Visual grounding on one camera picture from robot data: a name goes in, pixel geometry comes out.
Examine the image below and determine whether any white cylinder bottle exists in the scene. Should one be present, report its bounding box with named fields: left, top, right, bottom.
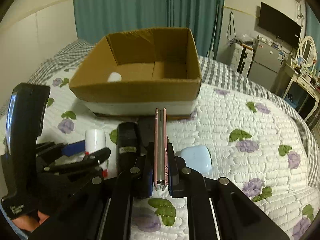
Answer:
left=85, top=128, right=109, bottom=178

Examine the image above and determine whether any light blue earbud case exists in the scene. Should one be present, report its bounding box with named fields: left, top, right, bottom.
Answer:
left=180, top=145, right=212, bottom=174

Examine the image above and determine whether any pink flip phone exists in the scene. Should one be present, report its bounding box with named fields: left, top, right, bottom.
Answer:
left=153, top=108, right=169, bottom=190

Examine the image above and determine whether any brown cardboard box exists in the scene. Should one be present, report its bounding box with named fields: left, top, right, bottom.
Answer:
left=69, top=27, right=202, bottom=116

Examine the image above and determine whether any person's left hand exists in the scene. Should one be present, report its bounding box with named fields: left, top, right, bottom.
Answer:
left=12, top=211, right=49, bottom=232

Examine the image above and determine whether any white floral quilt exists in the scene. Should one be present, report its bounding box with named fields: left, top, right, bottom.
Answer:
left=39, top=68, right=319, bottom=239

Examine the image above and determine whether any white roll in box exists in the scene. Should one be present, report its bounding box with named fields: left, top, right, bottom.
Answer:
left=107, top=72, right=122, bottom=82

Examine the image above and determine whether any grey checkered bed sheet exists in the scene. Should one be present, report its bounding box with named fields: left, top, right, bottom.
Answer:
left=27, top=40, right=319, bottom=187

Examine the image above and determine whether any white suitcase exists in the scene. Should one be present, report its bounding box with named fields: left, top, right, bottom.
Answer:
left=229, top=43, right=254, bottom=77

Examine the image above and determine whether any silver small refrigerator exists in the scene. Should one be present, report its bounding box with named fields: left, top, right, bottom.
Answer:
left=248, top=41, right=283, bottom=90

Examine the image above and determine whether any white dressing table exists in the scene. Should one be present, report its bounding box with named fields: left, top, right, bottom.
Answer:
left=272, top=63, right=319, bottom=122

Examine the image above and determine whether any oval vanity mirror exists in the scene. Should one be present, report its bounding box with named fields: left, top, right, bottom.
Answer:
left=298, top=36, right=317, bottom=68

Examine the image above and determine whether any teal window curtain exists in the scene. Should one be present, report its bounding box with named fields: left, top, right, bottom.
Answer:
left=305, top=3, right=320, bottom=69

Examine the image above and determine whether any black wall television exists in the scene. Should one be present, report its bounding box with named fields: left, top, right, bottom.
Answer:
left=258, top=2, right=302, bottom=49

